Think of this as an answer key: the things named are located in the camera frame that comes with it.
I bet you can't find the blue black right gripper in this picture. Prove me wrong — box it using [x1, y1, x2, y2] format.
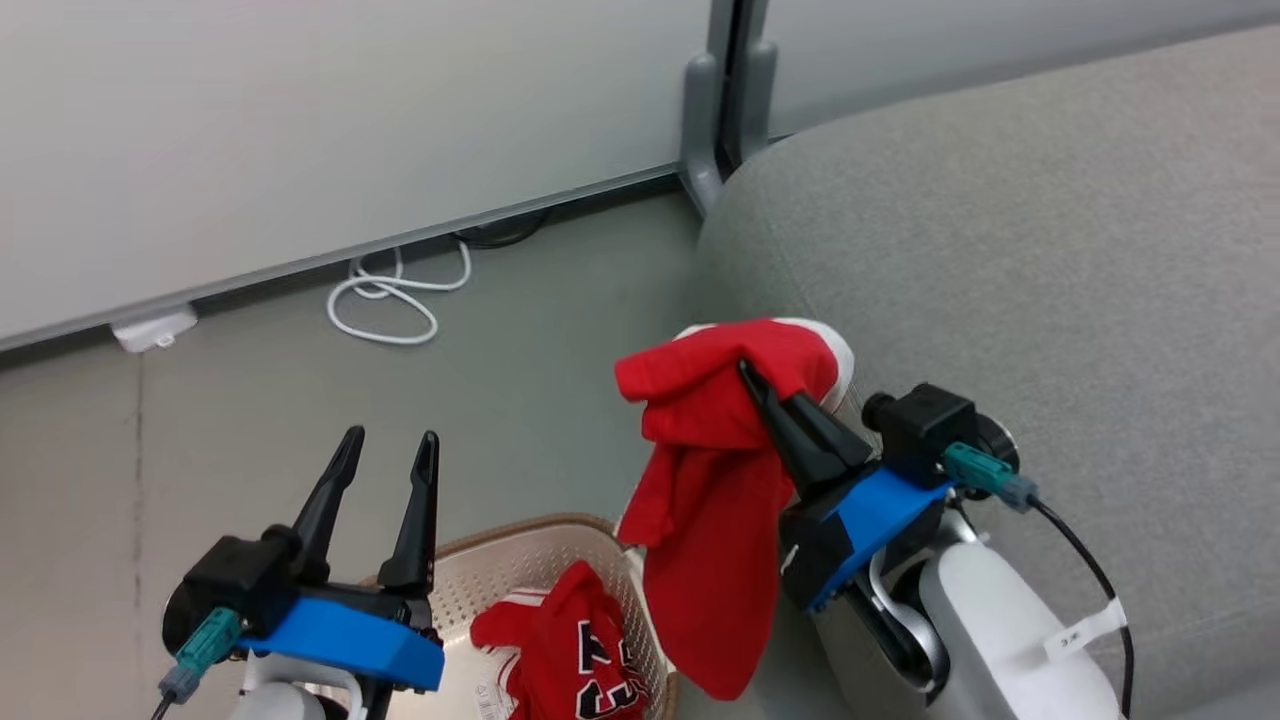
[737, 360, 957, 613]

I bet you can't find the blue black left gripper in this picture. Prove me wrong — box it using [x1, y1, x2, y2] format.
[244, 425, 447, 720]

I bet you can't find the plain red garment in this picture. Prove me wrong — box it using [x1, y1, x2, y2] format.
[614, 318, 857, 702]

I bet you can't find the beige perforated laundry basket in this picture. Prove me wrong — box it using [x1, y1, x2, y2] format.
[358, 513, 681, 720]

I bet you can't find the red jersey with number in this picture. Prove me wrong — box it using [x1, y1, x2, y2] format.
[470, 560, 651, 720]

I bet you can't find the grey fabric sofa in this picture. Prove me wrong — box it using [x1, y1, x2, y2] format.
[672, 24, 1280, 720]

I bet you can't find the teal right camera connector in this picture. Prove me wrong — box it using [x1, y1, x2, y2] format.
[943, 442, 1041, 514]

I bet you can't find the teal camera connector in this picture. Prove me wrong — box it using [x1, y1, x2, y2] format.
[943, 442, 1041, 514]
[158, 606, 244, 705]

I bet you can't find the white coiled floor cable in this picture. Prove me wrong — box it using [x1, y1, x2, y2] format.
[325, 238, 473, 347]

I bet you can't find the teal left camera connector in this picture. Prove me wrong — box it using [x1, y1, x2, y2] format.
[158, 606, 244, 705]

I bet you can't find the grey wall base rail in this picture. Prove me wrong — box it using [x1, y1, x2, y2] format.
[0, 163, 693, 353]

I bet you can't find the black floor cable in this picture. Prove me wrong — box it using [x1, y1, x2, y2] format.
[452, 208, 553, 251]

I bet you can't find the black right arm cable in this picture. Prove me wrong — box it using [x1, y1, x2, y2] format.
[1028, 498, 1137, 720]

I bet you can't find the grey partition post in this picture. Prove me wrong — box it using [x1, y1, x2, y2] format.
[678, 0, 780, 217]

